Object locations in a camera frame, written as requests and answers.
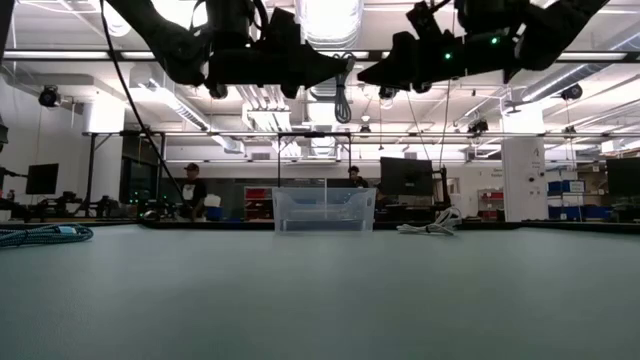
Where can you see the seated person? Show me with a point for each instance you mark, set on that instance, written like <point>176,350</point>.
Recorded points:
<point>356,177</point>

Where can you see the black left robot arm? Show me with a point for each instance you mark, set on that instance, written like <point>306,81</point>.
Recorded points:
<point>170,45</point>

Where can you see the blue storage bins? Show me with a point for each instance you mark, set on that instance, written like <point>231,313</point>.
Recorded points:
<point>565,187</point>

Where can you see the clear plastic bin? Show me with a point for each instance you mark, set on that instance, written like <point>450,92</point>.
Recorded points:
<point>300,207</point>

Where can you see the small red bin shelf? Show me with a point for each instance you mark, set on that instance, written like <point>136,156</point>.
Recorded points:
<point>491,202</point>

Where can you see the small black monitor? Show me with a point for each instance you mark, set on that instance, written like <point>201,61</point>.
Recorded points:
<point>42,178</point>

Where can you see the white square pillar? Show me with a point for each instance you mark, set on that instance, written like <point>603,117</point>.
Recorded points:
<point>524,170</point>

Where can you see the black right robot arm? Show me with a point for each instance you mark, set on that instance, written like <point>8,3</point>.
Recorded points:
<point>550,35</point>

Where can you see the black monitor on stand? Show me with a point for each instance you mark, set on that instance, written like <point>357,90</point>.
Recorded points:
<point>406,176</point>

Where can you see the red storage bin shelf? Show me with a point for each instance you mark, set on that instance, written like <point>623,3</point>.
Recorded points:
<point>257,200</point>

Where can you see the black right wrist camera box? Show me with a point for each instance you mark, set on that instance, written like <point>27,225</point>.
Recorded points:
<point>427,22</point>

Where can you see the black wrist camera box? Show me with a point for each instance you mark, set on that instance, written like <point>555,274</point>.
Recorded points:
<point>427,22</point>
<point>280,30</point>

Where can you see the black background robot station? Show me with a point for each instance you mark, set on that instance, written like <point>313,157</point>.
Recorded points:
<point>75,206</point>

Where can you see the tall black metal frame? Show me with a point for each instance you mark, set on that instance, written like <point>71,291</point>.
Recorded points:
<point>162,170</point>

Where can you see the thin black metal frame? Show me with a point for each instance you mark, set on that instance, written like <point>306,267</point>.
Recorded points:
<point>279,160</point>

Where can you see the standing person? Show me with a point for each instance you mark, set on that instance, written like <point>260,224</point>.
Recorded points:
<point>192,192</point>

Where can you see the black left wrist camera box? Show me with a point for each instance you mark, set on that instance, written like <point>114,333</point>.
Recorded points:
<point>280,30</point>

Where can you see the black monitor at edge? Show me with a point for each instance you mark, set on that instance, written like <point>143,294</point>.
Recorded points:
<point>624,176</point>

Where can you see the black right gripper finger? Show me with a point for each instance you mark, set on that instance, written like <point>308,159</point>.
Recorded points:
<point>395,65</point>

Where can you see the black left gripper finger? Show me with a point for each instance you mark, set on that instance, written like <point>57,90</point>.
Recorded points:
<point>325,62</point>

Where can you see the black ceiling camera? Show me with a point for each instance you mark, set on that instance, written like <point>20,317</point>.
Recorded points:
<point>217,92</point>
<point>478,127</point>
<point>387,93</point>
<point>48,96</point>
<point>571,92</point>

